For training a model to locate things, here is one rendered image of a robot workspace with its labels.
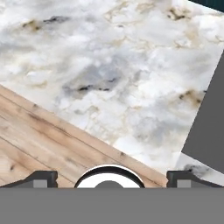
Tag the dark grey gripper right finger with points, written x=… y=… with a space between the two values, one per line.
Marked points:
x=180 y=176

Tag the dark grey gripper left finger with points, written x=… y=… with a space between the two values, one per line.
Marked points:
x=43 y=176

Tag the white round thing black rim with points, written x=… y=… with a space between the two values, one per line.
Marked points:
x=87 y=181

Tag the dark grey flat panel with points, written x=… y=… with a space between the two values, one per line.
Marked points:
x=208 y=125

